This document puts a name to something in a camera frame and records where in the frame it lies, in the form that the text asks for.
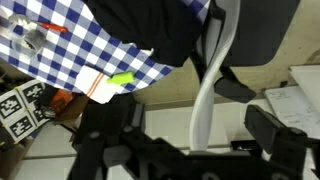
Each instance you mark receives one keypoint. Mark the grey black office chair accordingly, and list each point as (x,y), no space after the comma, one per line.
(256,33)

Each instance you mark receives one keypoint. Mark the small leaning whiteboard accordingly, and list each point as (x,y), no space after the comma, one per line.
(293,106)

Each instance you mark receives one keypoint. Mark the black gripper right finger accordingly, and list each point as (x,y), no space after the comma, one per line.
(263,125)

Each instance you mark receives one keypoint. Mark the box with fiducial tags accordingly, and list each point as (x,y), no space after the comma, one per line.
(18,110)

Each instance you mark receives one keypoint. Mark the bright green small object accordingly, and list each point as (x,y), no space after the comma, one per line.
(120,78)

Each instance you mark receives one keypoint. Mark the blue white checkered tablecloth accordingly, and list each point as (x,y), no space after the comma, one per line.
(73,43)

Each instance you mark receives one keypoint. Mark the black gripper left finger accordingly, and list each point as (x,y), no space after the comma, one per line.
(136,118)

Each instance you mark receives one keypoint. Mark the black cloth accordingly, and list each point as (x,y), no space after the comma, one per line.
(146,26)

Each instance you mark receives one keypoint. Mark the orange tipped pen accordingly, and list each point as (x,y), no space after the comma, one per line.
(53,27)

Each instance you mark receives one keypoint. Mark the white towel with red stripes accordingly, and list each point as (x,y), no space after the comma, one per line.
(95,83)

